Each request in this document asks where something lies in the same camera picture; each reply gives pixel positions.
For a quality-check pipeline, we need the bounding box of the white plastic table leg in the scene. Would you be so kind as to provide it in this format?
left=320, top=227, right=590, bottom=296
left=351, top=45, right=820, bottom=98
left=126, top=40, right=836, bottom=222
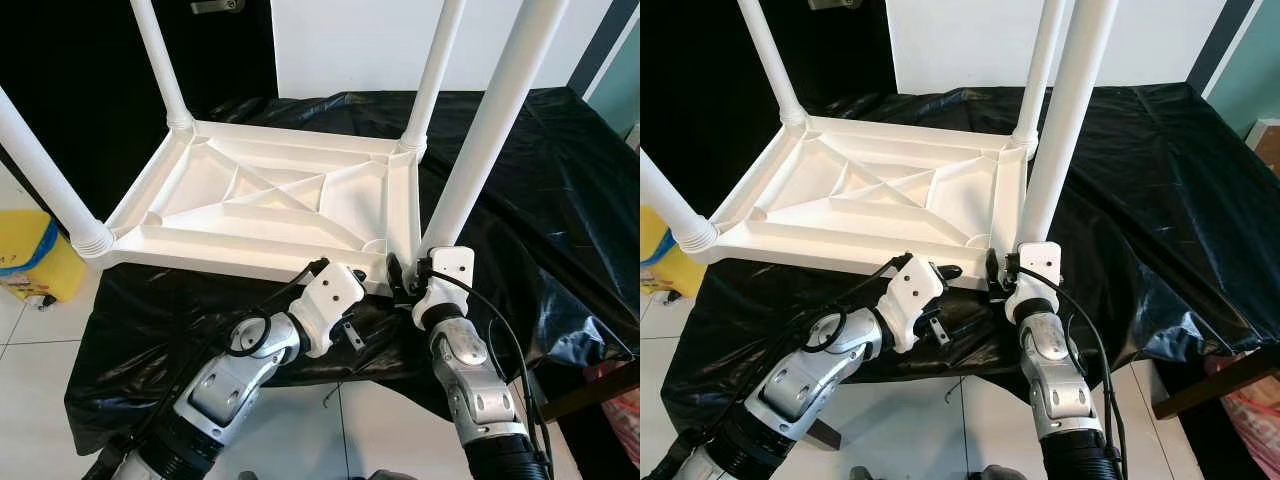
left=419, top=0, right=572, bottom=257
left=1011, top=0, right=1067, bottom=161
left=0, top=85, right=117, bottom=261
left=397, top=0, right=467, bottom=153
left=640, top=150, right=722, bottom=255
left=130, top=0, right=197, bottom=133
left=1015, top=0, right=1120, bottom=247
left=737, top=0, right=810, bottom=128

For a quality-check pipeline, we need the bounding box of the black plastic table cover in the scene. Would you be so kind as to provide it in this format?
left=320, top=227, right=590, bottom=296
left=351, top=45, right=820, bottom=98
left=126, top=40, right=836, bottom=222
left=65, top=88, right=641, bottom=457
left=660, top=83, right=1280, bottom=437

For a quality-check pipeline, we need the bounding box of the pink plastic bag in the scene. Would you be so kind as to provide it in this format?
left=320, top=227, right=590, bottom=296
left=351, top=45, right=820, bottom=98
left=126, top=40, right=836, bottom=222
left=1205, top=355, right=1280, bottom=468
left=595, top=365, right=641, bottom=468

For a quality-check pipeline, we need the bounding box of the yellow and blue package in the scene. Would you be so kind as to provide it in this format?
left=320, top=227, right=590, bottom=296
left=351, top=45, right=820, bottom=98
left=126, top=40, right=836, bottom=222
left=640, top=204, right=702, bottom=301
left=0, top=209, right=87, bottom=307

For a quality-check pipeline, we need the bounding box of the black door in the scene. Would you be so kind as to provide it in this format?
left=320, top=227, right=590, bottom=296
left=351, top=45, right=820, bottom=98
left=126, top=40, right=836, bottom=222
left=0, top=0, right=279, bottom=223
left=640, top=0, right=897, bottom=217

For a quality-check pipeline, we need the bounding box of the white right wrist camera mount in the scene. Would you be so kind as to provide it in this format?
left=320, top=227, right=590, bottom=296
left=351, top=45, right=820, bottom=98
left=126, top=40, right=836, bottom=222
left=1004, top=240, right=1064, bottom=324
left=411, top=245, right=476, bottom=327

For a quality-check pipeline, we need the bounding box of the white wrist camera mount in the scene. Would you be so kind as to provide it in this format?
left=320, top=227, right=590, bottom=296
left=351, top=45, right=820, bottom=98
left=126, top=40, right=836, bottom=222
left=880, top=255, right=947, bottom=354
left=1004, top=240, right=1064, bottom=324
left=411, top=245, right=476, bottom=327
left=288, top=262, right=367, bottom=359

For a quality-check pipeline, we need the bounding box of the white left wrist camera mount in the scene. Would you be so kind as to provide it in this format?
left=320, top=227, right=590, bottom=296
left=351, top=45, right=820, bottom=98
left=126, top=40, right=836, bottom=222
left=880, top=255, right=947, bottom=354
left=288, top=262, right=367, bottom=359

